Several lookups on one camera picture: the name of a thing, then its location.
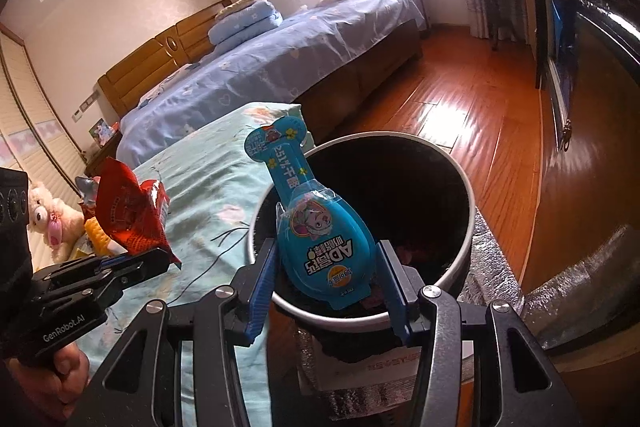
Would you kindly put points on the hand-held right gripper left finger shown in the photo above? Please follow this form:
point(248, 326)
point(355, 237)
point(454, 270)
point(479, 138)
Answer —
point(261, 292)

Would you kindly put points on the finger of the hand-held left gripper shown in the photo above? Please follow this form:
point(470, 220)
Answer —
point(142, 269)
point(75, 271)

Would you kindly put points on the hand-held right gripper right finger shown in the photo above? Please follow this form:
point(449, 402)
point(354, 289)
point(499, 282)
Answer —
point(395, 292)

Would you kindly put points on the red snack packet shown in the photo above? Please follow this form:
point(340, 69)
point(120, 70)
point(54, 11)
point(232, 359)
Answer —
point(125, 212)

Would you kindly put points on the blue snack packet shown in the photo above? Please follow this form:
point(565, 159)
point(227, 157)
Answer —
point(320, 237)

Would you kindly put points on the black trash bin white rim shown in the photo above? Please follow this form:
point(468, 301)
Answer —
point(400, 187)

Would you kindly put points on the person's left hand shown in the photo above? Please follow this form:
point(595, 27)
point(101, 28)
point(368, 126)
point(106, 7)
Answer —
point(65, 369)

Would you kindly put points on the yellow snack packet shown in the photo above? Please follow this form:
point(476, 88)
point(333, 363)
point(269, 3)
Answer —
point(97, 237)

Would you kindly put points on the cream teddy bear pink bow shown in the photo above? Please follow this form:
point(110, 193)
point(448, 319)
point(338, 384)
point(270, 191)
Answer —
point(41, 207)

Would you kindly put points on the wooden nightstand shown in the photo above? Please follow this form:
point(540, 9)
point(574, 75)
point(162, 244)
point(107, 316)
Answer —
point(102, 157)

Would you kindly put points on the blue patterned pillow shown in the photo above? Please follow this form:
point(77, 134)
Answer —
point(165, 83)

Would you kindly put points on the wooden headboard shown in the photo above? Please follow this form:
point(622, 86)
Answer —
point(135, 77)

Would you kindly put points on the bed with blue cover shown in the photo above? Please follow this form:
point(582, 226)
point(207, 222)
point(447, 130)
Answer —
point(280, 62)

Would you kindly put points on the stack of blue pillows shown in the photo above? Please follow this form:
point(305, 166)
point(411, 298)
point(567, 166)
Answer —
point(245, 24)

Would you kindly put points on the cream pillow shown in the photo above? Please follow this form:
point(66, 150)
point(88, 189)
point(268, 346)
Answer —
point(240, 4)

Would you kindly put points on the floor clothes rack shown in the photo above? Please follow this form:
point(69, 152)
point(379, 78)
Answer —
point(495, 17)

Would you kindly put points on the photo frame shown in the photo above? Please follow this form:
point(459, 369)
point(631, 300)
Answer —
point(100, 133)

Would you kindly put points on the wall switch panel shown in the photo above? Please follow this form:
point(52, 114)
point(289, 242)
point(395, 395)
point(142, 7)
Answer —
point(85, 104)

